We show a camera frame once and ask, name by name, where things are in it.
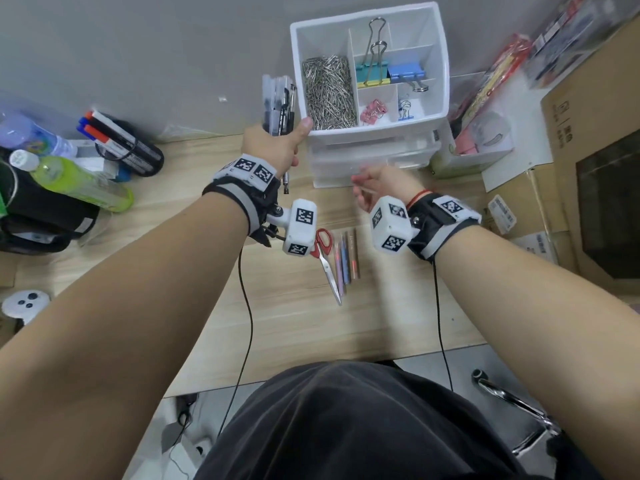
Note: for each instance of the person's left hand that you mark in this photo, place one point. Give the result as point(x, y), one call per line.
point(270, 147)

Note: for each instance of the person's right hand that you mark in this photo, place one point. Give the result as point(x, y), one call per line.
point(395, 182)

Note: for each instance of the person's right fingers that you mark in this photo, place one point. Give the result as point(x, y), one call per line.
point(364, 187)

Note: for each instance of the person's left thumb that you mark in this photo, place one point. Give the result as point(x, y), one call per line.
point(302, 130)

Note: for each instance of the bundle of black pens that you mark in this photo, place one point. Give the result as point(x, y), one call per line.
point(277, 107)

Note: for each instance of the person's right forearm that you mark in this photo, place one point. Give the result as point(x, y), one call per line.
point(540, 334)

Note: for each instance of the person's left forearm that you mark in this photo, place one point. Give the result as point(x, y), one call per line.
point(125, 319)

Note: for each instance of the white drawer organizer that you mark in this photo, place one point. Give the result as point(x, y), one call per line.
point(375, 154)

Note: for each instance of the pile of silver paper clips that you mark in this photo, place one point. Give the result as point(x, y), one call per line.
point(328, 92)

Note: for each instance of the brown pen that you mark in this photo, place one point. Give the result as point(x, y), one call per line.
point(356, 254)

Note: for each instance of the grey pen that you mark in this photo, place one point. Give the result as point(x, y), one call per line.
point(351, 257)

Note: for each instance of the small pink binder clips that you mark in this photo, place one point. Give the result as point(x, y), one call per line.
point(372, 112)

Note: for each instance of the blue pen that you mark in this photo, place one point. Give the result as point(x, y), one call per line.
point(345, 259)

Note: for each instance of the large yellow binder clip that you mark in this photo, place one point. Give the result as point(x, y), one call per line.
point(372, 84)

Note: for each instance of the small blue binder clip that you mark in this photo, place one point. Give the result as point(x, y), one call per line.
point(405, 112)

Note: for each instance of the large teal binder clip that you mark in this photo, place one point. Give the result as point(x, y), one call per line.
point(369, 72)

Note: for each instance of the pink pen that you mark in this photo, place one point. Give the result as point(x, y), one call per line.
point(339, 272)

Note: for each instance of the white tray with pink item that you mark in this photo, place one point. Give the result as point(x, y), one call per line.
point(480, 139)

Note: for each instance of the black pen case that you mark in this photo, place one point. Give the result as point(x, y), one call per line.
point(145, 157)

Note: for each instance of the white paper sheet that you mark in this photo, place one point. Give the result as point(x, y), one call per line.
point(520, 134)

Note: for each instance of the small cardboard box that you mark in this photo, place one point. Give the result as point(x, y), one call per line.
point(530, 204)

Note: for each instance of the red plastic packet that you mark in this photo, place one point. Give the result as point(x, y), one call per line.
point(492, 79)

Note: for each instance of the red capped marker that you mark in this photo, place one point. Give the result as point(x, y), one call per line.
point(102, 134)
point(107, 122)

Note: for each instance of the blue capped marker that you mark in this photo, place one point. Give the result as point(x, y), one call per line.
point(95, 137)

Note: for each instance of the green drink bottle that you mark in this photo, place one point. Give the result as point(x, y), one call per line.
point(75, 182)

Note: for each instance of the person's black clothing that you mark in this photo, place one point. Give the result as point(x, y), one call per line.
point(350, 424)

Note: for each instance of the large cardboard box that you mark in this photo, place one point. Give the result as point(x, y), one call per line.
point(600, 144)

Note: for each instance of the clear plastic stationery packets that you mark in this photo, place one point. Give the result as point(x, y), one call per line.
point(575, 34)

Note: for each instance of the chrome chair base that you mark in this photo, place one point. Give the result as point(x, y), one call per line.
point(520, 404)

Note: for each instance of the clear bottle blue label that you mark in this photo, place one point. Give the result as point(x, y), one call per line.
point(30, 134)

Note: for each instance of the black bag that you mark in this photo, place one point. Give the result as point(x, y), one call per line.
point(40, 214)

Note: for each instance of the white round controller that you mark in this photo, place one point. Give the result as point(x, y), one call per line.
point(25, 304)

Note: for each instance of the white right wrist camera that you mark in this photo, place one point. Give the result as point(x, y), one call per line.
point(390, 224)

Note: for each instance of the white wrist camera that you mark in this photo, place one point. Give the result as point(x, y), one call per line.
point(390, 224)
point(300, 227)

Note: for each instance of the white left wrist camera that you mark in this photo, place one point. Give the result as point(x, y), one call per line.
point(300, 227)

